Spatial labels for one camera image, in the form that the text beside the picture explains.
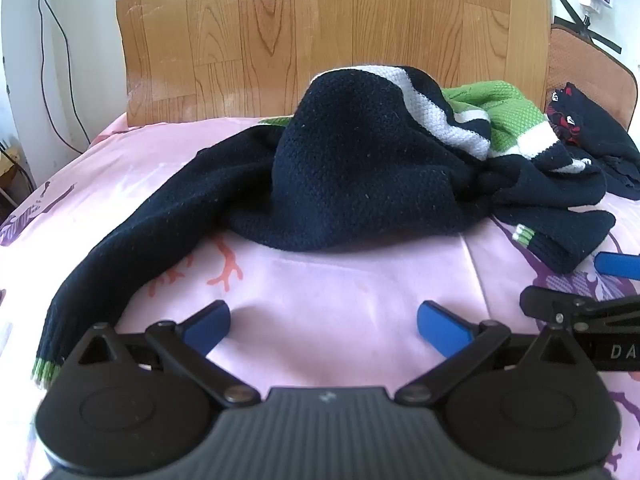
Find pink printed bedsheet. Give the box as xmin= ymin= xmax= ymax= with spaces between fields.
xmin=0 ymin=112 xmax=640 ymax=480

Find brown chair cushion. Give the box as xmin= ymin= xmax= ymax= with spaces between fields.
xmin=546 ymin=24 xmax=640 ymax=130

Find black tape strips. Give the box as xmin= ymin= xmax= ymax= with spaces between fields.
xmin=554 ymin=0 xmax=624 ymax=55

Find wooden headboard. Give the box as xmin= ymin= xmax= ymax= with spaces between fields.
xmin=116 ymin=0 xmax=552 ymax=127

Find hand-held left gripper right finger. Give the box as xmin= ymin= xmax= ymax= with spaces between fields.
xmin=394 ymin=300 xmax=597 ymax=407

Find small wooden stand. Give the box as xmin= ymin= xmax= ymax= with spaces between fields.
xmin=0 ymin=141 xmax=34 ymax=207

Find navy garment with red print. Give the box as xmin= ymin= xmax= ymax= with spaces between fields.
xmin=544 ymin=82 xmax=640 ymax=199

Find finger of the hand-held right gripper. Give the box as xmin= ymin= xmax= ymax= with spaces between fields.
xmin=594 ymin=252 xmax=640 ymax=279
xmin=519 ymin=285 xmax=640 ymax=333

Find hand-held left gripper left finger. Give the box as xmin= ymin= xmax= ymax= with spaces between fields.
xmin=65 ymin=300 xmax=261 ymax=409

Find navy green white striped sweater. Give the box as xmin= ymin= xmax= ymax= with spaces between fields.
xmin=31 ymin=65 xmax=617 ymax=391

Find black wall cable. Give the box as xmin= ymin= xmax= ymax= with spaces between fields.
xmin=31 ymin=0 xmax=94 ymax=156

